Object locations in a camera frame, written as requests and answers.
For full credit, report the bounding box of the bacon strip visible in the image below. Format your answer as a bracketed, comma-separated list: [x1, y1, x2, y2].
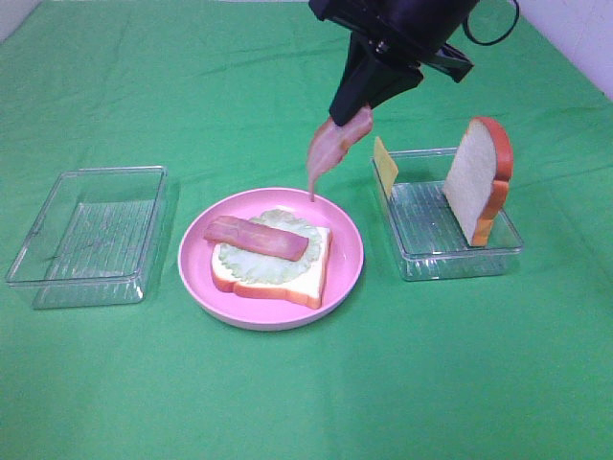
[306, 105, 374, 201]
[203, 216, 309, 262]

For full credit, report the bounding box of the left clear plastic container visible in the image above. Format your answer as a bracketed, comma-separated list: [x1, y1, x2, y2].
[6, 166, 168, 310]

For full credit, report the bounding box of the toast bread slice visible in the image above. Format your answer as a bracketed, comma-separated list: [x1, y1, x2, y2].
[211, 230, 332, 310]
[443, 116, 513, 247]

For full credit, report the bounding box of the right clear plastic container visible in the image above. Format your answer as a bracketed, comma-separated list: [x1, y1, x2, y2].
[372, 148, 523, 282]

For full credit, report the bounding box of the clear plastic container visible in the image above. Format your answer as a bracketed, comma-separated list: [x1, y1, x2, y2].
[6, 166, 168, 310]
[372, 148, 523, 282]

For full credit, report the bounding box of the yellow cheese slice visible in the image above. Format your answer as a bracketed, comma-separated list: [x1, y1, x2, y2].
[374, 136, 398, 199]

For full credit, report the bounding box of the pink round plate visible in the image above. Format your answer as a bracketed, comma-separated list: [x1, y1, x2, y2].
[177, 187, 364, 331]

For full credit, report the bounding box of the green lettuce leaf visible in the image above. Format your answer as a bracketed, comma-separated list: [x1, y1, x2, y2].
[212, 209, 331, 285]

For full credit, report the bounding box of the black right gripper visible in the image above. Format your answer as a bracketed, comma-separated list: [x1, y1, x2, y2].
[308, 0, 477, 127]

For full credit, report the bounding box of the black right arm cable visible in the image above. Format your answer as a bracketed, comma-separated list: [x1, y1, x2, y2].
[462, 0, 521, 47]

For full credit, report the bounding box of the green tablecloth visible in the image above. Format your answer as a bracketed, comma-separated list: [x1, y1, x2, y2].
[1, 1, 612, 459]

